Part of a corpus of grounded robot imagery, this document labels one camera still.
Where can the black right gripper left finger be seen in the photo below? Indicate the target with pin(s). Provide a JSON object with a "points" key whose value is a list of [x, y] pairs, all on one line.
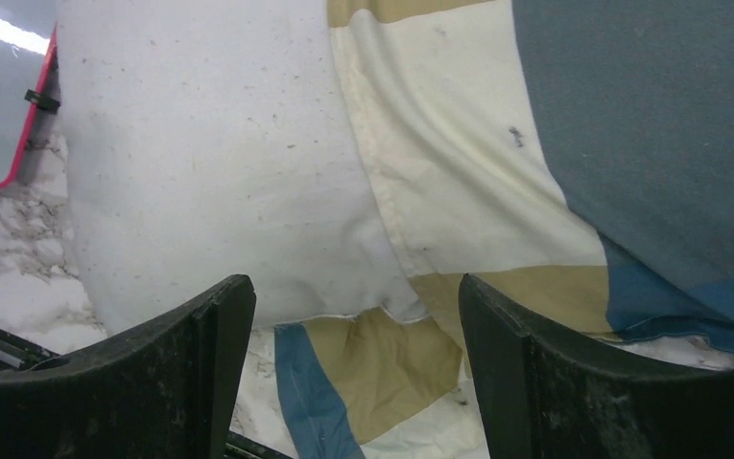
{"points": [[165, 388]]}

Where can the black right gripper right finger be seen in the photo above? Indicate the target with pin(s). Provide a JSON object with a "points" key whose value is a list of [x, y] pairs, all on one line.
{"points": [[547, 391]]}

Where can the white pillow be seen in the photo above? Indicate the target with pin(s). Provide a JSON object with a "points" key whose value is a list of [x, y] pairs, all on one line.
{"points": [[210, 138]]}

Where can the blue beige checked pillowcase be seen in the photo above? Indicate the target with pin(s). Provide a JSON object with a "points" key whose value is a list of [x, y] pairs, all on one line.
{"points": [[577, 156]]}

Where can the pink framed whiteboard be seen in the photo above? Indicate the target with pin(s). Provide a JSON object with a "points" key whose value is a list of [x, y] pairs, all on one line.
{"points": [[27, 54]]}

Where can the black whiteboard clip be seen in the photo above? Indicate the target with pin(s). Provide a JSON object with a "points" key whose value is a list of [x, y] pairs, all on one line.
{"points": [[44, 101]]}

